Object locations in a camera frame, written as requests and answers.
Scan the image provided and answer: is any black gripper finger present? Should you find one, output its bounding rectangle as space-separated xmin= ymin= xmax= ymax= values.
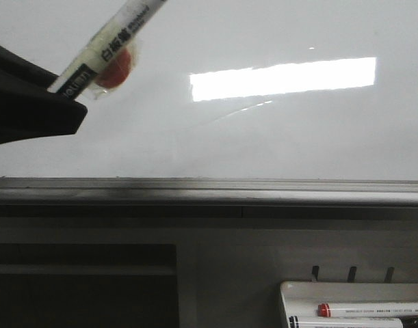
xmin=0 ymin=45 xmax=88 ymax=145

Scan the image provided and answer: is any white whiteboard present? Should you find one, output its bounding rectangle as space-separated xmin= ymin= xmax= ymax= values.
xmin=0 ymin=1 xmax=418 ymax=205

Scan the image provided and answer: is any white black whiteboard marker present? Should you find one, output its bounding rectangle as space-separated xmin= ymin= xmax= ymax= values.
xmin=47 ymin=1 xmax=166 ymax=100

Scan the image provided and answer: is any red capped whiteboard marker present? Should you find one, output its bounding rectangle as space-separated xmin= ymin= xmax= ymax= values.
xmin=317 ymin=301 xmax=418 ymax=318

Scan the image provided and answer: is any black capped whiteboard marker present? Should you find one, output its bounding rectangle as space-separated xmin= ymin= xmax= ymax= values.
xmin=288 ymin=316 xmax=404 ymax=328

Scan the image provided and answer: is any white marker tray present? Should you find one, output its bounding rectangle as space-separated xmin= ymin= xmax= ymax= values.
xmin=279 ymin=282 xmax=418 ymax=327

